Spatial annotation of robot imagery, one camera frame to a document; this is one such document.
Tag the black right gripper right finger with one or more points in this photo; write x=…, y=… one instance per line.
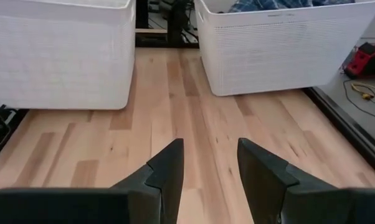
x=268, y=186

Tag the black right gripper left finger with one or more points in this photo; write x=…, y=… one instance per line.
x=162, y=186

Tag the blue plaid shirt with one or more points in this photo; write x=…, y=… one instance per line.
x=268, y=4

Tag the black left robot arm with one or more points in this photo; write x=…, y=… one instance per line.
x=178, y=21

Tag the white plastic laundry bin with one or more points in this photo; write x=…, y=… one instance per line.
x=56, y=56
x=268, y=56

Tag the red floor device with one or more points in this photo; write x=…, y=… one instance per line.
x=365, y=59

